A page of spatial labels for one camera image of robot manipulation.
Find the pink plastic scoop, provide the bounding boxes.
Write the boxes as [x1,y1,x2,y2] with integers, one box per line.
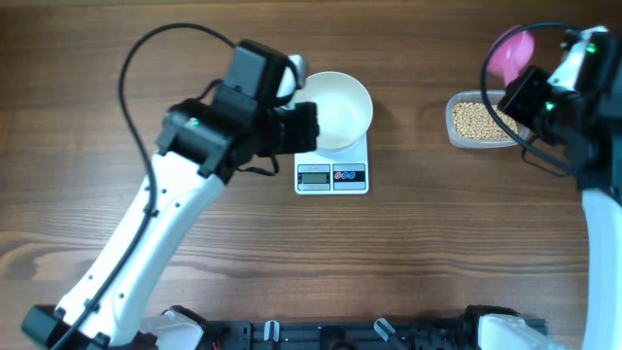
[487,31,536,87]

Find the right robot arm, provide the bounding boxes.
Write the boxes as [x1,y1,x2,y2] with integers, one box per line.
[480,22,621,349]

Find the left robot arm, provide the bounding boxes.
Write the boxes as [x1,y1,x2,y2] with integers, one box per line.
[21,40,319,349]

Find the white digital kitchen scale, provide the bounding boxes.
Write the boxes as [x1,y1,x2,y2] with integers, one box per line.
[294,134,370,195]

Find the white bowl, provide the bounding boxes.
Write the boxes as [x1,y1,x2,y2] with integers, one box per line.
[290,71,374,153]

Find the soybeans in container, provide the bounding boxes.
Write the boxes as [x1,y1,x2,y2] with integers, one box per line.
[452,102,510,141]

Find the clear plastic container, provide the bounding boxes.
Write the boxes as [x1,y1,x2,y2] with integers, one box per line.
[445,90,517,149]

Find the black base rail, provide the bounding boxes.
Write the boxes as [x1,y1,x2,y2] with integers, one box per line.
[197,316,479,350]

